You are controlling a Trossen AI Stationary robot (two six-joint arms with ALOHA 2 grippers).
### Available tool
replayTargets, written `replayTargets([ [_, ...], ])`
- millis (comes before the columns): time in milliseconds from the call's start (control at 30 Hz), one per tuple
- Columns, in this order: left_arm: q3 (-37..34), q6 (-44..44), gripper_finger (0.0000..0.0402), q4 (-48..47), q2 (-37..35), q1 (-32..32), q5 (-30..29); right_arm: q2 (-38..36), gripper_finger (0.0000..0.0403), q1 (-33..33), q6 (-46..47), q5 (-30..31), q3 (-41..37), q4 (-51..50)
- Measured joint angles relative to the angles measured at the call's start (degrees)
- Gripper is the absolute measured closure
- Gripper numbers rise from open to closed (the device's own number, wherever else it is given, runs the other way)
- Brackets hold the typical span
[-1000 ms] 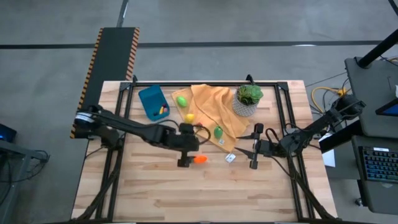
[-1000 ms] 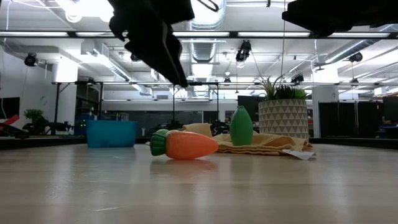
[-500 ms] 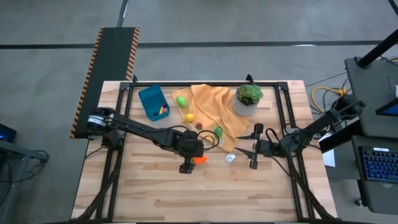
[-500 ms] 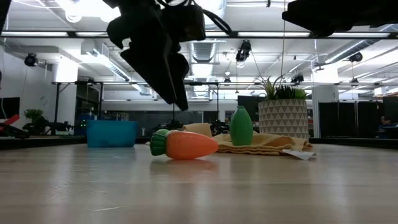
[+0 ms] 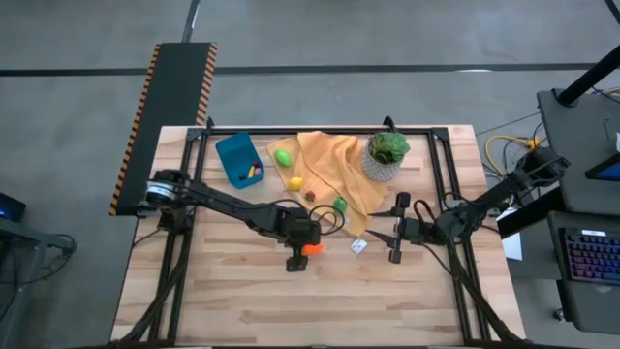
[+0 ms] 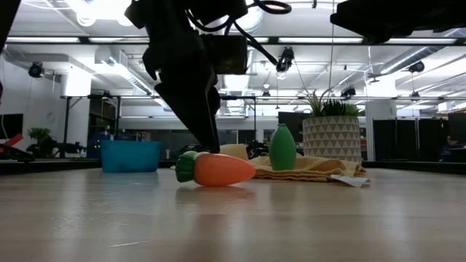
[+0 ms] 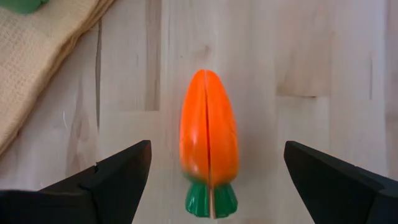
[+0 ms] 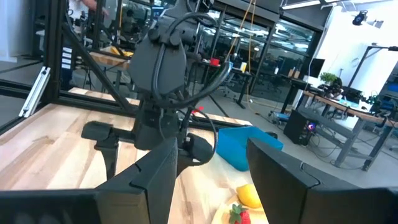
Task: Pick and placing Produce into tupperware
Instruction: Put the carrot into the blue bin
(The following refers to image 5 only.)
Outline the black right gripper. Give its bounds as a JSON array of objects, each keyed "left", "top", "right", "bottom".
[{"left": 366, "top": 191, "right": 437, "bottom": 266}]

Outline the light green toy lime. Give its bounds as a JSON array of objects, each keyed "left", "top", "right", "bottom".
[{"left": 273, "top": 148, "right": 294, "bottom": 169}]

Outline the succulent in patterned white pot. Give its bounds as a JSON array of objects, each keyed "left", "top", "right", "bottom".
[{"left": 361, "top": 131, "right": 412, "bottom": 184}]

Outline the orange cloth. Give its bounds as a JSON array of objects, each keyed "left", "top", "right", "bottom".
[{"left": 265, "top": 130, "right": 390, "bottom": 238}]

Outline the blue plastic container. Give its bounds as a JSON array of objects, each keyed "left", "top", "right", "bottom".
[{"left": 214, "top": 131, "right": 266, "bottom": 190}]

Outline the white paper sheet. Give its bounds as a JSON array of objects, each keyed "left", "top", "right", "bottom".
[{"left": 500, "top": 207, "right": 525, "bottom": 262}]

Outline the black hazard-striped floor mat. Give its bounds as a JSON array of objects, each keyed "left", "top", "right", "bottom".
[{"left": 108, "top": 42, "right": 219, "bottom": 217}]

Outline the grey desk with pole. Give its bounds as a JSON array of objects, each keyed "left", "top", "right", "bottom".
[{"left": 536, "top": 88, "right": 620, "bottom": 217}]

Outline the backlit computer keyboard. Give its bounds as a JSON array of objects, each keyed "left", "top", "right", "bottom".
[{"left": 561, "top": 227, "right": 620, "bottom": 286}]

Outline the grey desk with keyboard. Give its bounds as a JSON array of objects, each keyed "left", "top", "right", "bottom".
[{"left": 546, "top": 210, "right": 620, "bottom": 336}]

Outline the tablet with blue screen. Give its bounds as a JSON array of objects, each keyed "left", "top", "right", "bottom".
[{"left": 584, "top": 152, "right": 620, "bottom": 183}]

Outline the black pole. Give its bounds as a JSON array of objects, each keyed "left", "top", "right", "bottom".
[{"left": 555, "top": 44, "right": 620, "bottom": 107}]

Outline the black device with blue light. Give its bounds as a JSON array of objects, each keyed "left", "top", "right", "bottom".
[{"left": 0, "top": 192, "right": 28, "bottom": 224}]

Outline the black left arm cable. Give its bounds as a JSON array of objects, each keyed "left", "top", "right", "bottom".
[{"left": 263, "top": 197, "right": 347, "bottom": 238}]

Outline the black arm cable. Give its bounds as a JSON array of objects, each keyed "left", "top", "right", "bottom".
[
  {"left": 410, "top": 197, "right": 467, "bottom": 225},
  {"left": 263, "top": 197, "right": 347, "bottom": 238}
]

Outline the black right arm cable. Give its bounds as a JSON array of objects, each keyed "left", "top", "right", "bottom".
[{"left": 410, "top": 197, "right": 467, "bottom": 225}]

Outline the yellow cable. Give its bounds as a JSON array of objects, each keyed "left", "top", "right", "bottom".
[{"left": 483, "top": 134, "right": 542, "bottom": 178}]

